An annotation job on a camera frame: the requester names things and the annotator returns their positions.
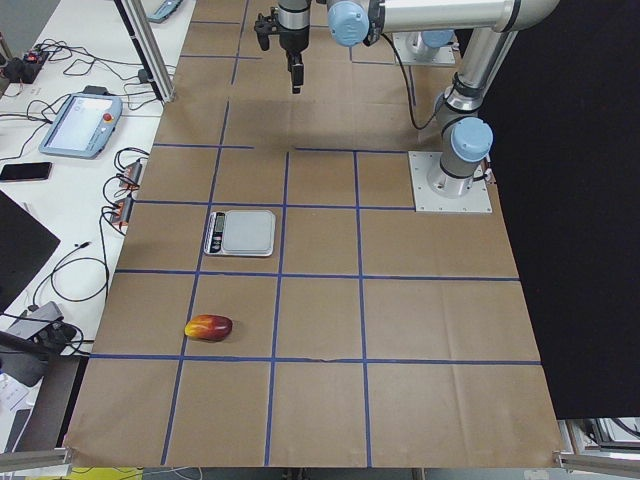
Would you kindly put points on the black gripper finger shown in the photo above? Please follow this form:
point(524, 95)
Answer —
point(295, 67)

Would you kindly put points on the grey usb hub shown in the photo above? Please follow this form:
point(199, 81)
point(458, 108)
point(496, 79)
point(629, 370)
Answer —
point(28, 326)

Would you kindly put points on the black smartphone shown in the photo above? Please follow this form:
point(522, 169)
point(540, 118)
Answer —
point(17, 172)

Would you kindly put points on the brown paper table cover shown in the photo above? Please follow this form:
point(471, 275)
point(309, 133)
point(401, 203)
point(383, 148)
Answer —
point(372, 336)

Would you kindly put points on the blue teach pendant tablet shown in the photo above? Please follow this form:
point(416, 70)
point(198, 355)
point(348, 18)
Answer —
point(83, 126)

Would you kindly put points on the red yellow mango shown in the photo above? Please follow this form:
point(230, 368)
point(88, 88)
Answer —
point(208, 327)

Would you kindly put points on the black laptop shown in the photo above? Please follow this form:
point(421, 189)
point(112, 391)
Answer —
point(26, 245)

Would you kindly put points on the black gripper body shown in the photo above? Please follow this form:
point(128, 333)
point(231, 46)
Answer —
point(293, 37)

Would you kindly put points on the aluminium frame post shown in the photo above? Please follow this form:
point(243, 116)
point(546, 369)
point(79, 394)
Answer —
point(139, 30)

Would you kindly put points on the silver digital kitchen scale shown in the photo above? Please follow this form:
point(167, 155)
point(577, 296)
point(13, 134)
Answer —
point(245, 233)

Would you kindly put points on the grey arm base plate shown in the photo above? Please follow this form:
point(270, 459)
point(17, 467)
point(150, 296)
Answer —
point(426, 48)
point(436, 192)

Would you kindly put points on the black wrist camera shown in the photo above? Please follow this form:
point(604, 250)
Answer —
point(265, 27)

